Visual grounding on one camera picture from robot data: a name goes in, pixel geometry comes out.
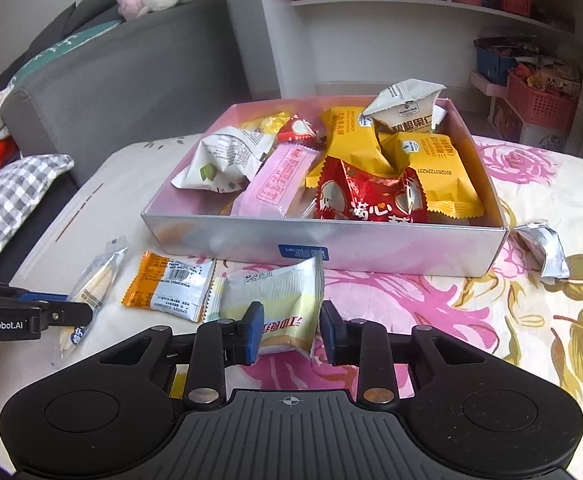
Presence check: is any orange and white snack pack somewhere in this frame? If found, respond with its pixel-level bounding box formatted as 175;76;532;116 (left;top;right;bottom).
122;252;215;323

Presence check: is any grey checkered cushion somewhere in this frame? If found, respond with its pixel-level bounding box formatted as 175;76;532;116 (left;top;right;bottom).
0;154;74;253

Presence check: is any yellow chips snack pack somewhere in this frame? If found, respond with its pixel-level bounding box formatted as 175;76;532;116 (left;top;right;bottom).
239;112;291;136

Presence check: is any teal patterned cushion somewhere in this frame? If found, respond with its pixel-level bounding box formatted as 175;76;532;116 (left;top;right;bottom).
8;20;122;87

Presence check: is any white nut snack pack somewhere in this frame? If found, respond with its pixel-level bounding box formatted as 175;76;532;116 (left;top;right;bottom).
171;127;275;194

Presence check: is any small silver foil wrapper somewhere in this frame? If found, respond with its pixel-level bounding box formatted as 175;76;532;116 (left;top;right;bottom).
514;221;570;284

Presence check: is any floral tablecloth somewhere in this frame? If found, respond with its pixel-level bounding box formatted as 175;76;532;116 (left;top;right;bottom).
14;138;583;479

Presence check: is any pink and silver cardboard box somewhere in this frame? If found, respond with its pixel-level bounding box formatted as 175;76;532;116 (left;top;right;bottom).
142;98;508;278

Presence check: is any pink plastic basket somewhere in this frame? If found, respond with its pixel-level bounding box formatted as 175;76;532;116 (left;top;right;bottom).
506;70;578;131

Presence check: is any blue storage box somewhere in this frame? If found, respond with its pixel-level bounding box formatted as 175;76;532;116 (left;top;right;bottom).
477;48;518;86

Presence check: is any large red heart snack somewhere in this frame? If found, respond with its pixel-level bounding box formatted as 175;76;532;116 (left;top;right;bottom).
314;157;428;223

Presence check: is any grey sofa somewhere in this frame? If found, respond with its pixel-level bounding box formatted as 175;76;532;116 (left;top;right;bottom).
0;0;250;182

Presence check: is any white bookshelf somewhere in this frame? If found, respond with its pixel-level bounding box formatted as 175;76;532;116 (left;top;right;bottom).
250;0;583;101

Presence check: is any clear rice cracker pack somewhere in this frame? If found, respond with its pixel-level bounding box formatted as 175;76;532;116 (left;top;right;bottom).
59;236;128;359

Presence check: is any yellow waffle sandwich pack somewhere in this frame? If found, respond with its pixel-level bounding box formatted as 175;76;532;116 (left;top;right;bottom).
305;106;397;188

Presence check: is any small red heart snack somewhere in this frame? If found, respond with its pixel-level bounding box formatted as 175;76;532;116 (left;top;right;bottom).
276;114;325;150

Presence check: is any small red basket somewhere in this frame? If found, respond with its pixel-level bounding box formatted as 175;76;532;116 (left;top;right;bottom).
500;0;532;18

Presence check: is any pale green cake pack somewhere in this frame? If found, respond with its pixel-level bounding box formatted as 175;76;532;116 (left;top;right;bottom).
203;254;325;356

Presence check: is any pink wafer snack pack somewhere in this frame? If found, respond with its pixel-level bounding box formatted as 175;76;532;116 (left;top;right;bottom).
230;143;320;219

